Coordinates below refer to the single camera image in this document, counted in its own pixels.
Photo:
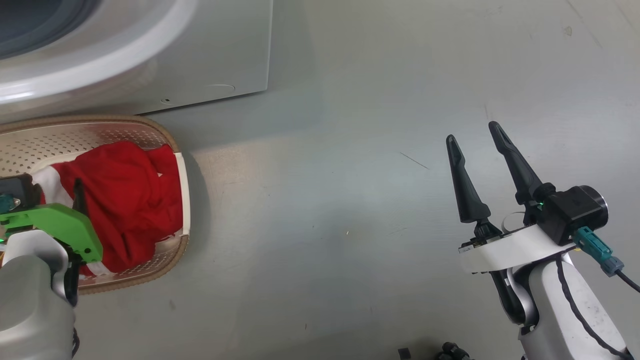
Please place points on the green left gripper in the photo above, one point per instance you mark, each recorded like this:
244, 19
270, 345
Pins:
55, 220

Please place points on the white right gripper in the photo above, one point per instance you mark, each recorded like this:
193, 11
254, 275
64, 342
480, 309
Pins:
510, 250

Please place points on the red white garment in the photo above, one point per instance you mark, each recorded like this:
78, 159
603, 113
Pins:
130, 200

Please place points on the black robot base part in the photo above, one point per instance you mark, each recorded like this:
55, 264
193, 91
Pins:
452, 352

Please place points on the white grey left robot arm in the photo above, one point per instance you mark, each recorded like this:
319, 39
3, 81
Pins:
30, 300

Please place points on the cream perforated laundry basket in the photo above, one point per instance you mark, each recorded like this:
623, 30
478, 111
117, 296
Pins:
100, 132

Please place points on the white washing machine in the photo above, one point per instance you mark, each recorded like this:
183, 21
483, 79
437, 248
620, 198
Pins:
200, 50

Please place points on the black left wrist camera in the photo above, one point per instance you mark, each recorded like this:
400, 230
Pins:
20, 187

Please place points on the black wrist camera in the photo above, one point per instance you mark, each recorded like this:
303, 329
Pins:
572, 212
20, 187

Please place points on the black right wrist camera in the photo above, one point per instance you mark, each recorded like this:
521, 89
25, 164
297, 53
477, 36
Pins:
572, 212

